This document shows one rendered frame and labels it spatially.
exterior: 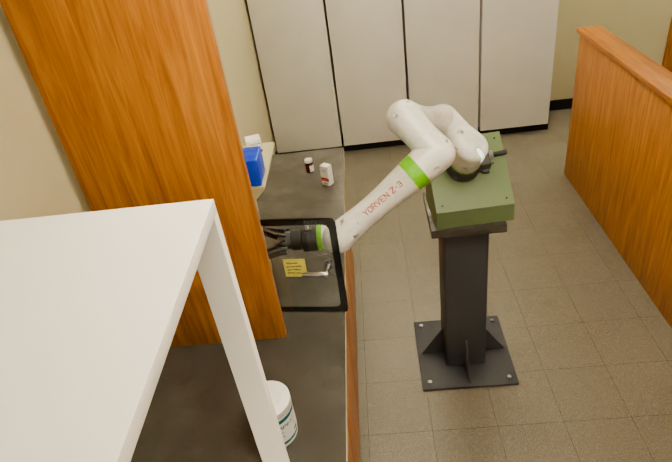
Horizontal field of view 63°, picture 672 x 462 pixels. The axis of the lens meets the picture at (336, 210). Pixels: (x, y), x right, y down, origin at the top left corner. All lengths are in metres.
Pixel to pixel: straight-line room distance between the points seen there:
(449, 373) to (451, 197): 1.05
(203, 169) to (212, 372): 0.72
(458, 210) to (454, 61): 2.68
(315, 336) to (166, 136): 0.86
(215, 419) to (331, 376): 0.38
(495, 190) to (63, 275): 1.97
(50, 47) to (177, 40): 0.32
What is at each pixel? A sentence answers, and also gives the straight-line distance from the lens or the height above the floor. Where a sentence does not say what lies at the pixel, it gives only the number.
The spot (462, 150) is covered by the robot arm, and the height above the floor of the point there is 1.32.
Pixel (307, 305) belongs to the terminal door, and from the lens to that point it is 1.97.
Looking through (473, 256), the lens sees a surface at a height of 0.74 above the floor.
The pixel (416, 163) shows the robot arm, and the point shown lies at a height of 1.47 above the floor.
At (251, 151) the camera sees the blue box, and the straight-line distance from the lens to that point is 1.74.
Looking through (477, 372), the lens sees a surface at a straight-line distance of 3.05.
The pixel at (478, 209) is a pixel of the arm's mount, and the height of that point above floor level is 1.02.
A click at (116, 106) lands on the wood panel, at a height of 1.85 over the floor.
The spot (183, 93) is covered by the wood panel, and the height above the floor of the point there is 1.86.
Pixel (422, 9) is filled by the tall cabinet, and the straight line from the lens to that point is 4.73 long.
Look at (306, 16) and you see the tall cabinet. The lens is 4.71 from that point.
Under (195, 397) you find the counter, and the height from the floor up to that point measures 0.94.
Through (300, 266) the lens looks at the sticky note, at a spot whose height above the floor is 1.20.
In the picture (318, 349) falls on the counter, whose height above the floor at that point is 0.94.
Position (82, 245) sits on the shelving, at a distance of 0.74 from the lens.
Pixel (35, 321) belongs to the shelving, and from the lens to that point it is 0.65.
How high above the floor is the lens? 2.34
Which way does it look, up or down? 33 degrees down
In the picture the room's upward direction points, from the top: 9 degrees counter-clockwise
